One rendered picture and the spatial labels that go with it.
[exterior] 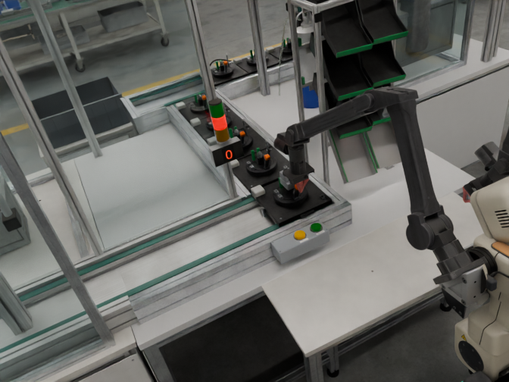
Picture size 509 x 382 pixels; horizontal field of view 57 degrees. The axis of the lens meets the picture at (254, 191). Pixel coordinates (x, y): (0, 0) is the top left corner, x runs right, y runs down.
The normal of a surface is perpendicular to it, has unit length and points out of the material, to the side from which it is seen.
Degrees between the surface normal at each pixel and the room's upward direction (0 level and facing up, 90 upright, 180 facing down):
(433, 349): 0
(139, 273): 0
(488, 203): 90
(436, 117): 90
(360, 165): 45
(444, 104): 90
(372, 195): 0
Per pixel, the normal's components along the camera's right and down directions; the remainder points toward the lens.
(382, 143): 0.10, -0.16
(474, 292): 0.39, 0.40
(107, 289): -0.14, -0.79
